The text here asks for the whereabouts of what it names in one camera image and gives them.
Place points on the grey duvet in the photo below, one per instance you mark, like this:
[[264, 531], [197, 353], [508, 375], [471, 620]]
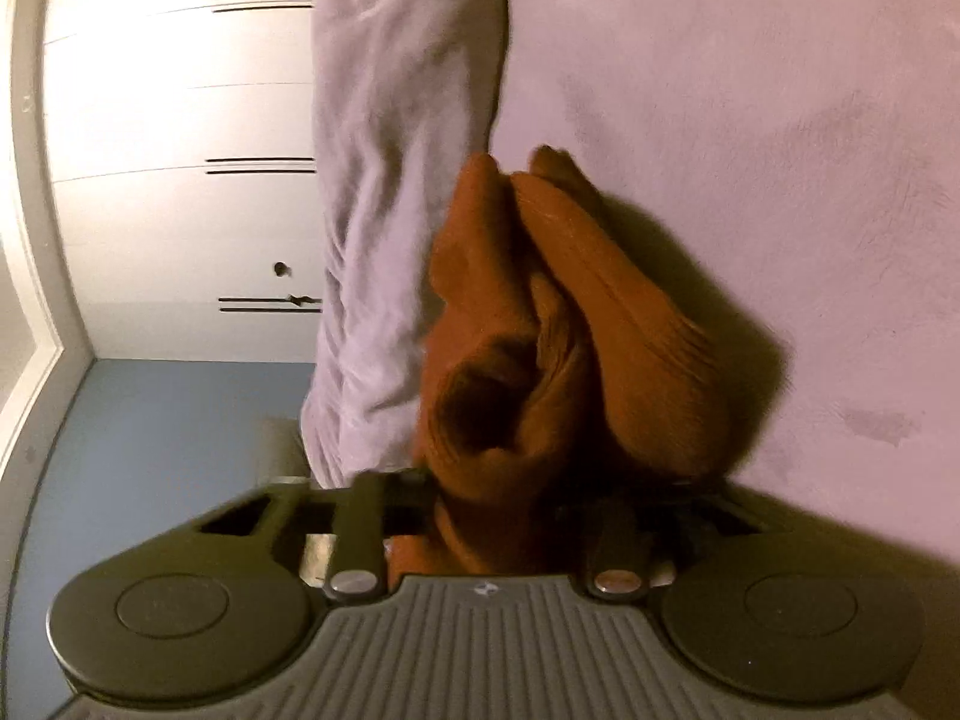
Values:
[[390, 180]]

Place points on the brown knit sweater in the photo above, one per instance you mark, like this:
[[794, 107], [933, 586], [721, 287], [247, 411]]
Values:
[[547, 337]]

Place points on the lilac bed sheet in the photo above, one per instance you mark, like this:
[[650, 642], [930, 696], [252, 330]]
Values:
[[735, 165]]

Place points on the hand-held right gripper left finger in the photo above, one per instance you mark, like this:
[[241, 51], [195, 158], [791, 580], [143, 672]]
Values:
[[364, 521]]

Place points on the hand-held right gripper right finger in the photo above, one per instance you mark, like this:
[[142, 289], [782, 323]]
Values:
[[616, 540]]

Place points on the white wardrobe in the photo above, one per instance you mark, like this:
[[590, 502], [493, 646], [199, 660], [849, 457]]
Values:
[[180, 157]]

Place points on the brown wooden furniture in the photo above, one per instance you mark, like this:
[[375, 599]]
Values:
[[289, 450]]

